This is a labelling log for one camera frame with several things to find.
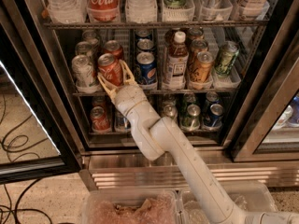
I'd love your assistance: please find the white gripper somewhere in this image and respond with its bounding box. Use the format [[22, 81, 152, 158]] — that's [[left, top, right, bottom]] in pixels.
[[97, 60, 148, 117]]

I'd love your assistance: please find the red coke can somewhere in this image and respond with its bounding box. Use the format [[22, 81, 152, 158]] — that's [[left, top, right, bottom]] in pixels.
[[97, 53, 123, 87], [103, 40, 124, 60]]

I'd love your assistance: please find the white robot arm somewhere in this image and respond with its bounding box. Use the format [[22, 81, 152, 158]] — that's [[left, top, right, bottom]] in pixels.
[[98, 62, 299, 224]]

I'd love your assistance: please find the front blue pepsi can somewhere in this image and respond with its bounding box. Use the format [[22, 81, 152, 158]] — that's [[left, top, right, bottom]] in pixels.
[[135, 52, 157, 85]]

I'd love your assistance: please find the blue pepsi can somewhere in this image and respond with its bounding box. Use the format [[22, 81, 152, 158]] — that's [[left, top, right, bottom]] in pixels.
[[135, 52, 157, 85], [135, 29, 152, 41], [136, 39, 155, 53]]

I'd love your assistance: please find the front white soda can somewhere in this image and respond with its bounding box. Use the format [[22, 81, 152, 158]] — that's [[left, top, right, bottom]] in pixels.
[[72, 55, 96, 88]]

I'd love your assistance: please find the white soda can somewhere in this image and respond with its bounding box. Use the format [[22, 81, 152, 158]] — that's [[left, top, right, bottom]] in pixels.
[[72, 55, 96, 88], [75, 41, 93, 57], [82, 30, 101, 50]]

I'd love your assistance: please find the front blue white can bottom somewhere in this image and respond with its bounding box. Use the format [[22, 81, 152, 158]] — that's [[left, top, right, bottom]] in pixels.
[[115, 110, 131, 132]]

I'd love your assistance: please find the front red can bottom shelf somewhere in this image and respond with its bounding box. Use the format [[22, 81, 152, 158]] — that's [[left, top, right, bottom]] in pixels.
[[90, 106, 110, 132]]

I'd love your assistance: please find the middle blue pepsi can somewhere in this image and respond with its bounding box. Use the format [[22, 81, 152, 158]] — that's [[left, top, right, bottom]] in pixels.
[[136, 39, 155, 53]]

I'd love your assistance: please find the middle white soda can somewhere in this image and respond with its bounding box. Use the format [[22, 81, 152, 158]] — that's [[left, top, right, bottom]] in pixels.
[[75, 41, 93, 57]]

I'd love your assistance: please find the rear blue pepsi can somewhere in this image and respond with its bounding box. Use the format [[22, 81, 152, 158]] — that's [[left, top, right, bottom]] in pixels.
[[135, 29, 152, 41]]

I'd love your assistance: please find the rear white soda can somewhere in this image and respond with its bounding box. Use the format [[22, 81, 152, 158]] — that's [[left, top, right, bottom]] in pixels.
[[82, 30, 101, 50]]

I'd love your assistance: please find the front white can bottom shelf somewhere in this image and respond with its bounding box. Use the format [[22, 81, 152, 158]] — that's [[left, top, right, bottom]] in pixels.
[[162, 105, 178, 122]]

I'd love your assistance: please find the front green can bottom shelf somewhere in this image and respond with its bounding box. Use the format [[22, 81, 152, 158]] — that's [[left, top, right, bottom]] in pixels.
[[182, 105, 201, 131]]

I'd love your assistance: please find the front orange can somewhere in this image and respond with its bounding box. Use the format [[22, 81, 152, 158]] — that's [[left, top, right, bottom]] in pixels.
[[190, 51, 214, 83]]

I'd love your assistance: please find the orange can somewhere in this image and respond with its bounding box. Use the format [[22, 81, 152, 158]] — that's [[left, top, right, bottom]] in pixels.
[[190, 51, 214, 83], [187, 27, 205, 41], [190, 39, 208, 60]]

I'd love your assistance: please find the middle orange can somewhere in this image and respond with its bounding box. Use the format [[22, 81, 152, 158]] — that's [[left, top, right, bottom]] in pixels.
[[190, 39, 208, 60]]

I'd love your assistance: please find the rear orange can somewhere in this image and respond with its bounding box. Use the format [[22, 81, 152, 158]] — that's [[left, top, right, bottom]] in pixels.
[[187, 27, 205, 41]]

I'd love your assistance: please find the front blue can bottom shelf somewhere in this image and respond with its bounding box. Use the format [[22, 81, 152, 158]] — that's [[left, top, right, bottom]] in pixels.
[[204, 104, 224, 128]]

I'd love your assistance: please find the open fridge glass door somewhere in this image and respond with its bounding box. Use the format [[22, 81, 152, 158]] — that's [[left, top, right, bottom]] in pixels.
[[0, 17, 80, 184]]

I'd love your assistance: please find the stainless steel fridge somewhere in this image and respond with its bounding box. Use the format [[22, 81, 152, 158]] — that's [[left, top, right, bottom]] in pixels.
[[0, 0, 298, 190]]

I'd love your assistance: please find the green can middle shelf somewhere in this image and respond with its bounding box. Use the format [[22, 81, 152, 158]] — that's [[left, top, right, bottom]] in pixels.
[[214, 41, 239, 77]]

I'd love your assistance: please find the tea bottle white cap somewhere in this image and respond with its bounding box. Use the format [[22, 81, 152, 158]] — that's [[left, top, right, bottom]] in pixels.
[[164, 31, 189, 89]]

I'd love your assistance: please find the middle clear water bottle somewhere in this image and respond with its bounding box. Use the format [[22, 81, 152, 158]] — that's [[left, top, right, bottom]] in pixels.
[[126, 0, 156, 19]]

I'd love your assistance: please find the clear water bottle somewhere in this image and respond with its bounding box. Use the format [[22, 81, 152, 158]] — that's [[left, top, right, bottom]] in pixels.
[[48, 0, 86, 23], [126, 0, 156, 19]]

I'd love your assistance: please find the left clear water bottle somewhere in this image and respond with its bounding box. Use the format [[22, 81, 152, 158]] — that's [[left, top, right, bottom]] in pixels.
[[48, 0, 86, 23]]

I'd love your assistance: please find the left clear plastic bin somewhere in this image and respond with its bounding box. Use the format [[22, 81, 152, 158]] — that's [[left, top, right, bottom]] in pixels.
[[80, 189, 181, 224]]

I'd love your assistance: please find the clear plastic bin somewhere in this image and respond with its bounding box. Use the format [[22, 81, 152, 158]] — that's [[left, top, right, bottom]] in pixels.
[[178, 181, 278, 224], [80, 189, 181, 224]]

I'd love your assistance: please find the right clear plastic bin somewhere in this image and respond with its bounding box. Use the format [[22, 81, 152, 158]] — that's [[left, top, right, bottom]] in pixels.
[[178, 181, 278, 224]]

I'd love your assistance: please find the black floor cable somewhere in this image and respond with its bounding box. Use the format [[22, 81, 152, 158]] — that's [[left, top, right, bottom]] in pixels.
[[0, 93, 54, 224]]

